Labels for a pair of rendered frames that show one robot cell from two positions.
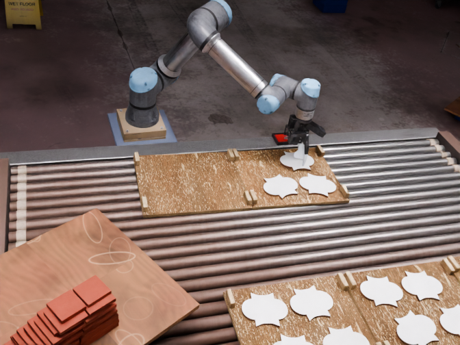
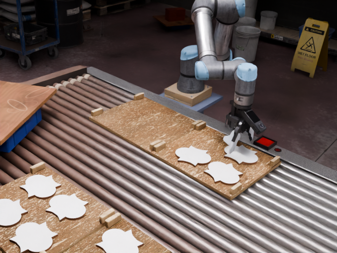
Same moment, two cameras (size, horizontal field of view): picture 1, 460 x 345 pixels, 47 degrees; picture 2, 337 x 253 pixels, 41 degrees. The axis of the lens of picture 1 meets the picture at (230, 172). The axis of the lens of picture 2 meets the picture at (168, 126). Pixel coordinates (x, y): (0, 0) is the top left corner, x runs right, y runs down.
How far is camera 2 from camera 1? 1.77 m
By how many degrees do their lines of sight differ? 52
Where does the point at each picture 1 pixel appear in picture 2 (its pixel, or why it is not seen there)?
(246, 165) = (197, 135)
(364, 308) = (89, 240)
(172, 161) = (156, 109)
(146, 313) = not seen: outside the picture
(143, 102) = (183, 69)
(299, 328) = (35, 209)
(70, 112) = not seen: hidden behind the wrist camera
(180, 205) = (115, 125)
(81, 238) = (24, 92)
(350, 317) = (70, 233)
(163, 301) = not seen: outside the picture
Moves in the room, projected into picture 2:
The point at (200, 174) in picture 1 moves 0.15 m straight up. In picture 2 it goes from (158, 121) to (160, 92)
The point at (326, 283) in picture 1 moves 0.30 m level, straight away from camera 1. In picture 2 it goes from (99, 210) to (186, 205)
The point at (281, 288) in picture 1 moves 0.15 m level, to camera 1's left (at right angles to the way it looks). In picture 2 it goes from (71, 189) to (60, 167)
